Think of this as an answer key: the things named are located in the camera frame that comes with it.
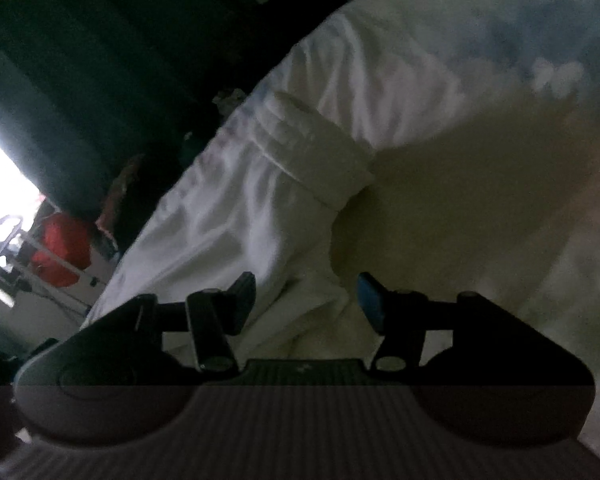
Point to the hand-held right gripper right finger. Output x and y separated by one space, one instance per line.
372 305

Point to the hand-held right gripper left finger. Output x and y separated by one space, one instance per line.
243 294

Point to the white garment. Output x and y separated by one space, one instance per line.
240 210

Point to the white drawer cabinet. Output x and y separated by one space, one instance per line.
102 270

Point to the pale printed bed blanket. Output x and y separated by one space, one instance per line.
480 210

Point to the pinkish brown cloth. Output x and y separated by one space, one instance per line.
122 195

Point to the red cloth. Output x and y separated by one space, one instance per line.
62 247

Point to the bright window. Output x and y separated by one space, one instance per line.
0 180

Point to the dark curtain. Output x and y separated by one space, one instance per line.
80 70

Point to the metal frame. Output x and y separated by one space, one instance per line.
0 240

